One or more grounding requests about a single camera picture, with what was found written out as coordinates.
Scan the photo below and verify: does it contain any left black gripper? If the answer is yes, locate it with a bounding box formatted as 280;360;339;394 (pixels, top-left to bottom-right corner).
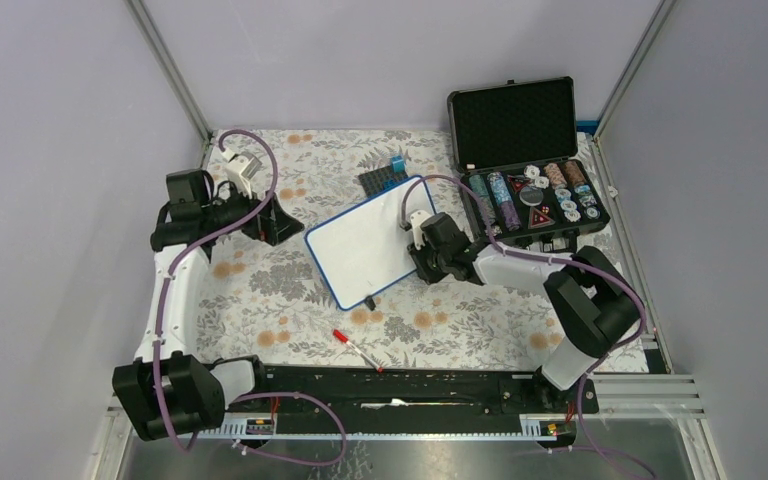
203;175;304;245

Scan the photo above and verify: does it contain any blue framed whiteboard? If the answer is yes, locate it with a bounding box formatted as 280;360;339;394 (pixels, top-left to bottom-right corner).
304;175;436;311

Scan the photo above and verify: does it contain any red capped marker pen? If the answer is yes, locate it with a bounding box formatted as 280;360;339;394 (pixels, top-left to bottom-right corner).
332;329;383;373

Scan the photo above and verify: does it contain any black poker chip case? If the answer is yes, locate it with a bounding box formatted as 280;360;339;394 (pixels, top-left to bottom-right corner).
447;76;611;251

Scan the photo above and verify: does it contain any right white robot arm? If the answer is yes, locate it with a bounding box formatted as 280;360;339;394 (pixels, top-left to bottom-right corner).
401;210;645;412

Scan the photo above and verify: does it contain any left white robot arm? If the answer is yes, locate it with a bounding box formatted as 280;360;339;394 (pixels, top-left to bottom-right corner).
112;169;304;441

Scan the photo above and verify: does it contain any floral table mat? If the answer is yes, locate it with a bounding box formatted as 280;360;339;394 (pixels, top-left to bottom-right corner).
195;129;564;371

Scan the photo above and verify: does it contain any grey lego baseplate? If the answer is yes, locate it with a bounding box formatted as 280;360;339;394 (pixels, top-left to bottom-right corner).
357;167;408;198

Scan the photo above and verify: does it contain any blue lego brick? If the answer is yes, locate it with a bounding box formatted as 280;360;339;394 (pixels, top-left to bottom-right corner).
390;155;406;174

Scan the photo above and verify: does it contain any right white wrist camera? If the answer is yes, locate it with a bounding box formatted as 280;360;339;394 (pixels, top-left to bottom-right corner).
404;210;432;250

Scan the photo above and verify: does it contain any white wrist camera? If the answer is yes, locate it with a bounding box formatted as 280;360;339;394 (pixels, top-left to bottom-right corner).
223;150;263;197
404;210;432;250

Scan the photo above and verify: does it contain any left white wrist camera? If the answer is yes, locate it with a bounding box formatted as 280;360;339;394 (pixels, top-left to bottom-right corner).
223;150;263;197

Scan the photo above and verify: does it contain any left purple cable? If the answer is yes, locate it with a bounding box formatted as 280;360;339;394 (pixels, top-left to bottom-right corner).
150;129;348;468

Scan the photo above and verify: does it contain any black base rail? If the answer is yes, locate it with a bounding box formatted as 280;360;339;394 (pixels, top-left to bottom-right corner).
227;365;600;437

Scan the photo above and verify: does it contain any blue corner bracket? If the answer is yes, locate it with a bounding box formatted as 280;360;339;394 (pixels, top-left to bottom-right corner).
576;120;600;135

